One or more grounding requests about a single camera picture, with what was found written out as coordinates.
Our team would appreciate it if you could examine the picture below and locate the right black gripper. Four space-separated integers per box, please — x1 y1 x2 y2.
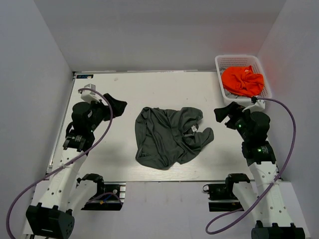
214 102 252 141

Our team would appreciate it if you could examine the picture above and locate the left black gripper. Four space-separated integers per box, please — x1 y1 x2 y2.
88 94 128 132

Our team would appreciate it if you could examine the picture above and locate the dark grey t-shirt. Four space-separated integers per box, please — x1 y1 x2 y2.
135 107 214 170

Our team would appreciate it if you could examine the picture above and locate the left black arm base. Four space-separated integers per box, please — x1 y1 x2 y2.
82 182 126 211

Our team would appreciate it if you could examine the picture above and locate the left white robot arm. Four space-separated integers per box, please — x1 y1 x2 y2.
26 93 127 239

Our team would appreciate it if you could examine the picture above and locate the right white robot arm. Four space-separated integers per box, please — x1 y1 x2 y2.
214 102 306 239

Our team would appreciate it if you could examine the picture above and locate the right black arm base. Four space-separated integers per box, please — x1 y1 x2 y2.
202 183 242 212

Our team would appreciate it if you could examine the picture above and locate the light grey garment in basket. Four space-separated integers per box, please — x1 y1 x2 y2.
224 89 247 99

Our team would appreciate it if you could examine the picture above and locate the orange t-shirt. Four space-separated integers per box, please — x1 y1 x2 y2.
221 65 265 98

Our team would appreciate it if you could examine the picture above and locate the blue label sticker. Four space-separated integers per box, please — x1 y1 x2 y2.
76 74 94 79

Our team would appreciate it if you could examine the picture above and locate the white perforated plastic basket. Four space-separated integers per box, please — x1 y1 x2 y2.
215 55 272 107

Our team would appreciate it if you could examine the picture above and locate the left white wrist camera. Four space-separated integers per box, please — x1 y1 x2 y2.
79 84 99 104

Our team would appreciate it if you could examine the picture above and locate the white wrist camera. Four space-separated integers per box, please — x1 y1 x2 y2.
242 96 266 113
79 84 99 104

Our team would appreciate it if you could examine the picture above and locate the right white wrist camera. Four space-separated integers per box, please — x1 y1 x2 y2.
242 96 266 113

